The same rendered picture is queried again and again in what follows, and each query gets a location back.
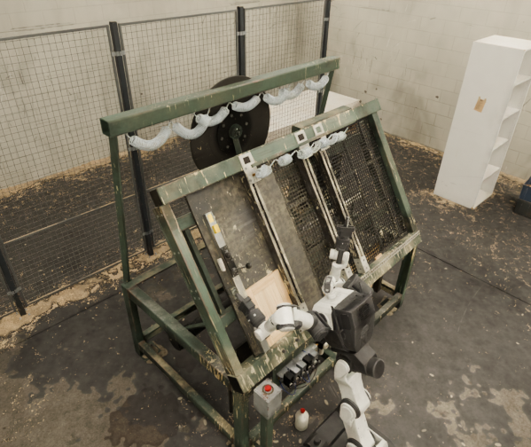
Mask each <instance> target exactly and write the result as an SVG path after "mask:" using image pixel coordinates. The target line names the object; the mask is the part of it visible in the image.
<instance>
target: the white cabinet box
mask: <svg viewBox="0 0 531 447"><path fill-rule="evenodd" d="M530 83H531V40H525V39H519V38H514V37H508V36H502V35H492V36H489V37H486V38H483V39H480V40H477V41H473V44H472V50H471V54H470V57H469V60H468V64H467V68H466V71H465V77H464V80H463V84H462V87H461V90H460V94H459V98H458V101H457V107H456V111H455V114H454V118H453V121H452V124H451V128H450V132H449V137H448V141H447V144H446V148H445V151H444V154H443V158H442V162H441V167H440V171H439V175H438V178H437V181H436V185H435V188H434V192H433V194H436V195H438V196H441V197H442V198H445V199H447V200H451V201H453V202H456V203H457V204H460V205H462V206H465V207H467V208H472V209H474V208H476V207H477V206H478V205H479V204H481V202H482V201H484V200H485V199H486V198H488V197H489V196H490V195H491V194H492V192H493V190H494V188H495V185H496V180H497V178H498V175H499V172H500V170H501V167H502V165H503V162H504V157H505V155H506V153H507V150H508V147H509V144H510V142H511V137H512V135H513V132H514V130H515V127H516V124H517V121H518V118H519V115H520V112H521V109H522V107H523V104H524V101H525V99H526V96H527V92H528V89H529V86H530Z"/></svg>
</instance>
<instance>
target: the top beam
mask: <svg viewBox="0 0 531 447"><path fill-rule="evenodd" d="M379 110H381V107H380V104H379V100H378V99H377V98H376V99H374V100H372V101H370V102H367V103H365V104H362V105H360V106H357V107H354V108H352V109H350V110H347V111H346V112H343V113H341V114H337V115H334V116H333V117H330V118H328V119H326V120H323V121H321V122H318V123H322V126H323V129H324V132H326V131H328V130H331V129H334V128H336V127H339V126H340V125H342V124H345V123H347V122H351V121H353V120H355V121H357V120H359V119H362V118H363V117H365V116H367V115H370V114H373V113H375V112H377V111H379ZM318 123H315V124H313V125H310V126H308V127H306V128H304V129H300V130H298V131H295V132H294V133H297V132H299V131H302V130H304V132H305V134H306V137H307V139H311V138H312V137H315V133H314V130H313V129H312V126H314V125H317V124H318ZM294 133H291V134H289V135H286V136H284V137H281V138H278V139H276V140H274V141H271V142H269V143H267V144H265V145H261V146H258V147H256V148H254V149H252V150H249V151H247V152H245V153H249V152H250V153H251V154H252V156H253V159H254V162H257V161H260V160H263V159H265V158H267V157H270V156H271V155H273V154H275V153H279V152H281V151H284V150H285V149H287V148H290V147H292V146H294V145H297V141H296V139H295V136H294ZM245 153H242V154H239V155H237V156H234V157H232V158H229V159H228V160H225V161H222V162H219V163H217V164H215V165H213V166H210V167H208V168H205V169H202V170H200V171H197V172H195V173H193V174H190V175H188V176H185V177H182V178H180V179H177V180H176V181H173V182H171V183H169V184H165V185H163V186H161V187H158V188H156V189H153V190H151V191H150V195H151V197H152V200H153V202H154V205H155V207H160V206H163V205H166V204H168V203H169V202H172V201H174V200H178V199H180V198H182V197H183V196H186V195H188V194H190V193H192V192H196V191H197V190H200V189H202V188H204V187H206V186H209V185H211V184H213V183H216V182H218V181H220V180H223V179H224V178H226V177H228V176H232V175H234V174H236V173H238V172H240V171H242V170H243V167H242V165H241V163H240V160H239V158H238V157H239V156H240V155H243V154H245Z"/></svg>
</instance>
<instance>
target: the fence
mask: <svg viewBox="0 0 531 447"><path fill-rule="evenodd" d="M209 214H211V215H212V217H213V219H214V221H213V222H212V223H210V222H209V219H208V217H207V215H209ZM202 217H203V219H204V221H205V223H206V226H207V228H208V231H209V233H210V235H211V238H212V240H213V242H214V244H215V247H216V249H217V252H218V254H219V256H220V258H222V261H223V264H224V266H225V269H226V272H227V274H228V276H229V279H230V282H231V284H232V286H234V287H236V289H237V291H238V293H239V294H240V295H241V296H242V297H244V298H247V293H246V290H245V288H244V286H243V284H242V281H241V279H240V277H239V275H237V276H236V277H234V278H233V277H232V276H231V274H230V270H229V268H228V266H227V263H226V262H225V260H224V257H223V254H222V251H221V249H220V248H221V247H223V246H225V245H226V244H225V242H224V240H223V236H222V234H221V232H218V233H216V234H215V232H214V230H213V228H212V226H213V225H215V224H217V223H216V221H215V218H214V216H213V213H212V211H211V212H208V213H206V214H204V215H202ZM247 321H248V320H247ZM248 324H249V325H250V327H251V329H252V332H253V334H254V331H256V330H257V328H256V327H253V326H252V325H251V323H250V322H249V321H248ZM254 338H255V339H256V341H257V344H258V346H259V348H260V351H261V353H266V352H267V351H268V350H270V347H269V344H268V342H267V340H266V339H264V340H263V341H259V340H258V339H257V338H256V337H255V335H254Z"/></svg>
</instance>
